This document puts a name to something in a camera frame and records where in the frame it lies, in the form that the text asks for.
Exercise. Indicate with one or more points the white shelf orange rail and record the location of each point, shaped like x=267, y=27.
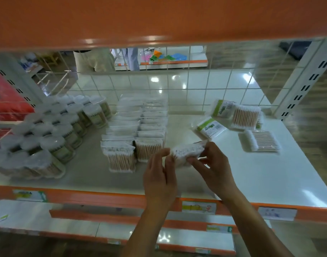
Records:
x=273, y=171

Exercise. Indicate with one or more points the person's left forearm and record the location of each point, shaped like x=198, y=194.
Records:
x=144, y=232

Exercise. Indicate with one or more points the person's right forearm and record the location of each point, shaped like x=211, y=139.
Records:
x=257, y=227

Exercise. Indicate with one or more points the white shelf board orange rim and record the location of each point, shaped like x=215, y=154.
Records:
x=193, y=236
x=32, y=216
x=99, y=218
x=163, y=16

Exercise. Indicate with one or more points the green-label swab packet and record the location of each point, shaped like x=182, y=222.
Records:
x=210, y=127
x=186, y=152
x=223, y=108

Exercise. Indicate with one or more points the blue plastic item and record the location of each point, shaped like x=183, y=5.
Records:
x=178, y=56

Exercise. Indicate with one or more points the distant white orange shelf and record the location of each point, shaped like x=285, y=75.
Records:
x=179, y=64

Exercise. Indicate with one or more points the orange plastic item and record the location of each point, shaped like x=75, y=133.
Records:
x=157, y=54

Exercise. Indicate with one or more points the person's left hand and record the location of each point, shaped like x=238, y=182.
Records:
x=159, y=184

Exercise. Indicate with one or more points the green plastic item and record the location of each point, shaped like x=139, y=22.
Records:
x=160, y=59

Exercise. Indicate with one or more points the person's right hand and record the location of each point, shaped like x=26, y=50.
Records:
x=219, y=176

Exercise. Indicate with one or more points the narrow green price label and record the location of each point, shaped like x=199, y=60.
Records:
x=218, y=228

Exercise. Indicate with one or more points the white slotted shelf post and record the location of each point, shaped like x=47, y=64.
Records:
x=10, y=80

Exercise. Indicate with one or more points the white slotted end post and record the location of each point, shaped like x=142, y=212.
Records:
x=305, y=82

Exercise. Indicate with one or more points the plain white price label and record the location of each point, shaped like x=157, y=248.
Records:
x=277, y=213

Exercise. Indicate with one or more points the price label green arrow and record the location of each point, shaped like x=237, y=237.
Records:
x=29, y=195

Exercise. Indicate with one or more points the small green white tag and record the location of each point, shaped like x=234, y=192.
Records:
x=3, y=218

